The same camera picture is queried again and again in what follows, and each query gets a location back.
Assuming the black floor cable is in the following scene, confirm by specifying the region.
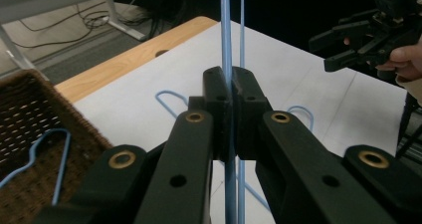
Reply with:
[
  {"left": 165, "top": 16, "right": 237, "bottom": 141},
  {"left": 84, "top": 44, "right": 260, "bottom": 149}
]
[{"left": 12, "top": 0, "right": 160, "bottom": 50}]

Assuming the black metal stand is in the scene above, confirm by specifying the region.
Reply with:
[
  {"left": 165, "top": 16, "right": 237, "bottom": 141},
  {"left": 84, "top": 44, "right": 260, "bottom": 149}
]
[{"left": 395, "top": 91, "right": 422, "bottom": 160}]

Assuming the white table cover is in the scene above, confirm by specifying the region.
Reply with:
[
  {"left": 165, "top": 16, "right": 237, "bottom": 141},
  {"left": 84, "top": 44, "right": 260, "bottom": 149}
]
[{"left": 73, "top": 16, "right": 410, "bottom": 224}]

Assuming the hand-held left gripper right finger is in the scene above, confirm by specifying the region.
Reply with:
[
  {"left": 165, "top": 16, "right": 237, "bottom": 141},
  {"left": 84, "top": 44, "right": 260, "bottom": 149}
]
[{"left": 231, "top": 66, "right": 275, "bottom": 161}]

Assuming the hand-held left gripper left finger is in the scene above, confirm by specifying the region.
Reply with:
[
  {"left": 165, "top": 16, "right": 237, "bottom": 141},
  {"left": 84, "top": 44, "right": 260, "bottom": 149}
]
[{"left": 188, "top": 66, "right": 234, "bottom": 162}]

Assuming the brown woven basket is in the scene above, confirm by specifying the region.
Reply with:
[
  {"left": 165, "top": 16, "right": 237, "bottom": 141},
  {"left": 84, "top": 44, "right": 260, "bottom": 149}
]
[{"left": 0, "top": 68, "right": 114, "bottom": 224}]

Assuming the white metal desk frame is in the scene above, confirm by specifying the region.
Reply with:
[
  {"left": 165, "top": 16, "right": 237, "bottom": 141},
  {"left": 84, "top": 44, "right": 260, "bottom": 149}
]
[{"left": 0, "top": 0, "right": 147, "bottom": 71}]

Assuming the blue wire hanger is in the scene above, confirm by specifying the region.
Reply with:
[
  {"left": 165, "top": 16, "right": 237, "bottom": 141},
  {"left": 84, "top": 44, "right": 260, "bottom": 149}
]
[
  {"left": 0, "top": 127, "right": 73, "bottom": 207},
  {"left": 154, "top": 90, "right": 316, "bottom": 132},
  {"left": 218, "top": 0, "right": 272, "bottom": 224}
]

